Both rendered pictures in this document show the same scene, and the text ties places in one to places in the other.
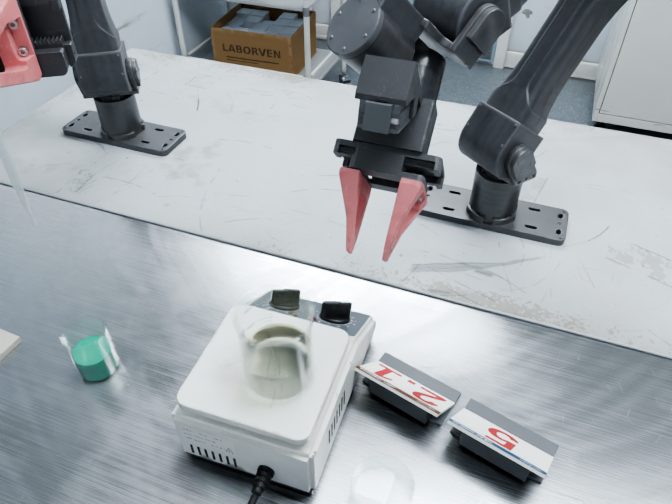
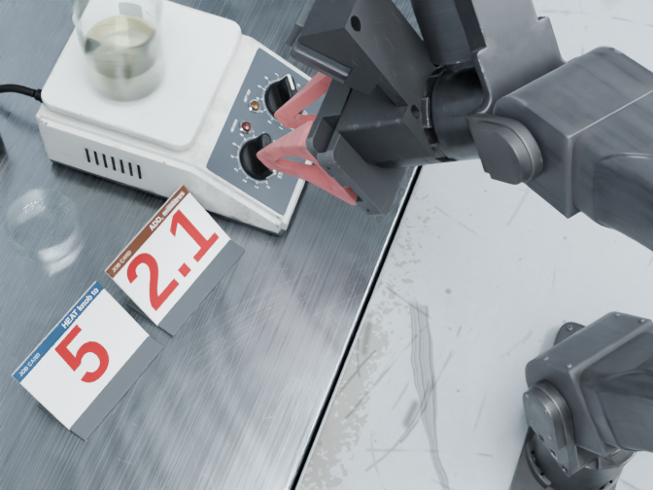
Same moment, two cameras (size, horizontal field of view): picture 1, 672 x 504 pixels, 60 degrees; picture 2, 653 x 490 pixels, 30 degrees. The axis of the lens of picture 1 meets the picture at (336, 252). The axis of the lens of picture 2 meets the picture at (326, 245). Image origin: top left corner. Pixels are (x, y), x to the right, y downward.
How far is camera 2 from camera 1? 0.71 m
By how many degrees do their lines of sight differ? 50
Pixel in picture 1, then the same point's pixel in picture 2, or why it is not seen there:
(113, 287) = not seen: outside the picture
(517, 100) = (620, 364)
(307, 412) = (73, 100)
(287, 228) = not seen: hidden behind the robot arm
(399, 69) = (339, 14)
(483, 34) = (489, 148)
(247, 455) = not seen: hidden behind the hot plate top
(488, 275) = (405, 420)
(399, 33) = (447, 18)
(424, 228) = (520, 335)
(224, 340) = (181, 17)
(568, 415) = (131, 471)
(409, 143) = (350, 112)
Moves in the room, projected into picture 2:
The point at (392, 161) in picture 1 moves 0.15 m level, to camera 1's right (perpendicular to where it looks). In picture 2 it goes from (335, 103) to (337, 324)
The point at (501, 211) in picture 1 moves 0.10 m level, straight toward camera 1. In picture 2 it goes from (537, 448) to (402, 400)
